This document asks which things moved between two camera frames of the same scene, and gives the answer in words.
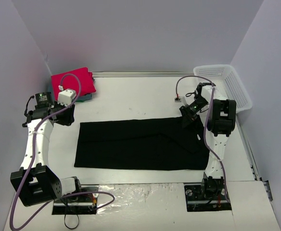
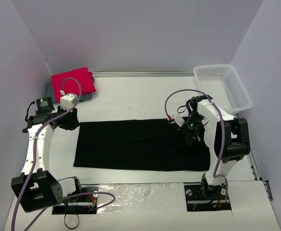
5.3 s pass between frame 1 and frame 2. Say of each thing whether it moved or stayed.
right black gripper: moved
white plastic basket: stayed
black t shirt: stayed
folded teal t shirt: stayed
